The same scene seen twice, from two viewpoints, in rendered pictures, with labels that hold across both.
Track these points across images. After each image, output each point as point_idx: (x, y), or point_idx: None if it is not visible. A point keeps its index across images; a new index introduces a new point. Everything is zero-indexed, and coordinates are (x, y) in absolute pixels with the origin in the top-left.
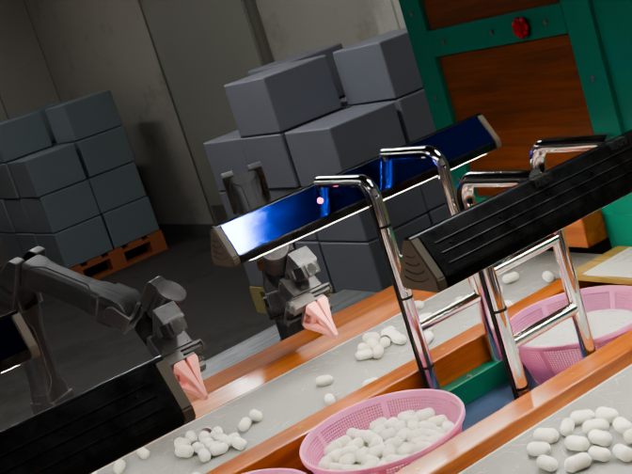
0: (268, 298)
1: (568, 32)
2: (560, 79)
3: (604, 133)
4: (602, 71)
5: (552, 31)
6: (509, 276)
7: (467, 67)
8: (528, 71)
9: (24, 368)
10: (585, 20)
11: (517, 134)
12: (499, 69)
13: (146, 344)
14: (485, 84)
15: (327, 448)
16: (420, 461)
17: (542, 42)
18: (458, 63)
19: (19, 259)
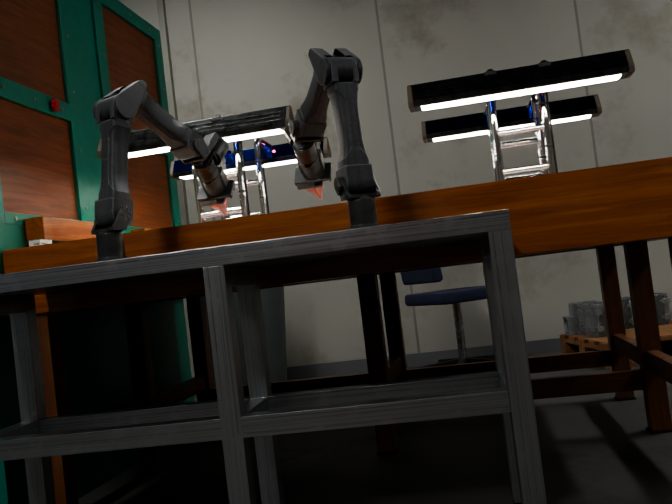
0: (133, 205)
1: (71, 120)
2: (59, 144)
3: (81, 181)
4: (83, 148)
5: (64, 116)
6: None
7: (8, 112)
8: (44, 133)
9: (361, 132)
10: (78, 118)
11: (33, 171)
12: (29, 123)
13: (317, 154)
14: (18, 129)
15: None
16: None
17: (53, 120)
18: (2, 106)
19: (335, 51)
